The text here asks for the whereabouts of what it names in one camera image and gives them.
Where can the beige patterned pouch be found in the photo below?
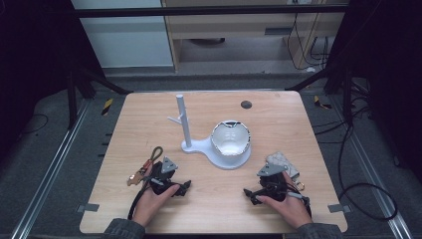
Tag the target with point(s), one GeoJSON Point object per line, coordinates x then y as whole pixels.
{"type": "Point", "coordinates": [282, 159]}

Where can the person's left hand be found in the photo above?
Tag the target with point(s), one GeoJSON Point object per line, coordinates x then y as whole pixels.
{"type": "Point", "coordinates": [149, 205]}

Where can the black metal stand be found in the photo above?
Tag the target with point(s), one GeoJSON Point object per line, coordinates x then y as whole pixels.
{"type": "Point", "coordinates": [347, 96]}
{"type": "Point", "coordinates": [71, 99]}

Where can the black horizontal bar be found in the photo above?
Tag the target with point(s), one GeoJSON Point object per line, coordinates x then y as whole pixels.
{"type": "Point", "coordinates": [199, 11]}

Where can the black table grommet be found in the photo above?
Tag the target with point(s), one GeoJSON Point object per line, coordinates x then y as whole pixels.
{"type": "Point", "coordinates": [246, 105]}

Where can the aluminium floor rail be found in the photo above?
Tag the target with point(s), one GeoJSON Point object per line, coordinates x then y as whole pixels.
{"type": "Point", "coordinates": [49, 169]}
{"type": "Point", "coordinates": [371, 166]}

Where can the person's right hand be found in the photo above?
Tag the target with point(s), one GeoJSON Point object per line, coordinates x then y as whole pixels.
{"type": "Point", "coordinates": [292, 207]}

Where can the wooden desk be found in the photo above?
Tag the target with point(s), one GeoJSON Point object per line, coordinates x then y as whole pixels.
{"type": "Point", "coordinates": [232, 25]}

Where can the white key stand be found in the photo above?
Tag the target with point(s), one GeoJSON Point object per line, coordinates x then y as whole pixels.
{"type": "Point", "coordinates": [202, 147]}

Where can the yellow black floor tape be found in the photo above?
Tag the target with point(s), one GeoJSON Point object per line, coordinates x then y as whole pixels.
{"type": "Point", "coordinates": [107, 107]}
{"type": "Point", "coordinates": [321, 103]}

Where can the black curtain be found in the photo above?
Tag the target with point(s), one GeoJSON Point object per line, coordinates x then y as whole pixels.
{"type": "Point", "coordinates": [33, 49]}
{"type": "Point", "coordinates": [388, 49]}

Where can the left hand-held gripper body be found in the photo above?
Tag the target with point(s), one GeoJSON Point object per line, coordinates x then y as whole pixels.
{"type": "Point", "coordinates": [166, 179]}

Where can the white cabinet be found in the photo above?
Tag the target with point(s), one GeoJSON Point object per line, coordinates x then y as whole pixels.
{"type": "Point", "coordinates": [126, 43]}

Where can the white bowl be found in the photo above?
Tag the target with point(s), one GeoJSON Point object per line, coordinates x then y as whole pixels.
{"type": "Point", "coordinates": [230, 137]}

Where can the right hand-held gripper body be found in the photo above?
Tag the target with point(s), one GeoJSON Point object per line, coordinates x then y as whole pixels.
{"type": "Point", "coordinates": [272, 184]}

